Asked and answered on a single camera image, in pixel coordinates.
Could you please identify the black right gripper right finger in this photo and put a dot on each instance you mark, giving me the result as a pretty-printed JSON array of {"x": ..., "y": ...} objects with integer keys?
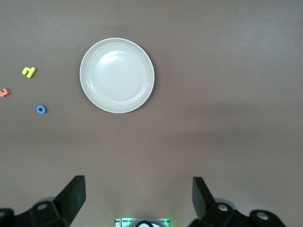
[{"x": 206, "y": 208}]

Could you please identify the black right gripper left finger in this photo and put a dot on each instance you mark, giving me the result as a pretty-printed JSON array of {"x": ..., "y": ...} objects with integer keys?
[{"x": 68, "y": 201}]

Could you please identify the blue foam letter o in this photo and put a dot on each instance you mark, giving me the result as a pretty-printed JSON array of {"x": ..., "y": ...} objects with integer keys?
[{"x": 38, "y": 109}]

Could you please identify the orange foam letter t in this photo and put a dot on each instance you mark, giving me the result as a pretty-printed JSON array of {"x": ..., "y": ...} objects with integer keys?
[{"x": 4, "y": 93}]

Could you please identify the yellow foam letter h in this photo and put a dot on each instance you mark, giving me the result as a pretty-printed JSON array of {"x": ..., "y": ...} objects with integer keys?
[{"x": 30, "y": 73}]

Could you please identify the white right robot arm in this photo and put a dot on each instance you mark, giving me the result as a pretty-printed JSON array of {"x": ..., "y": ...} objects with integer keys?
[{"x": 144, "y": 224}]

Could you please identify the brown table cover sheet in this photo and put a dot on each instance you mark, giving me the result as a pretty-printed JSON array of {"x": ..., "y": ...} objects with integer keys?
[{"x": 213, "y": 94}]

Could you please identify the beige brown plate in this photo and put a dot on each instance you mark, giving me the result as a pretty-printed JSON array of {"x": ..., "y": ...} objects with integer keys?
[{"x": 117, "y": 75}]

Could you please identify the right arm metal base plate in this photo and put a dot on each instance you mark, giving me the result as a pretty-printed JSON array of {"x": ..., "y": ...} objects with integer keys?
[{"x": 120, "y": 222}]

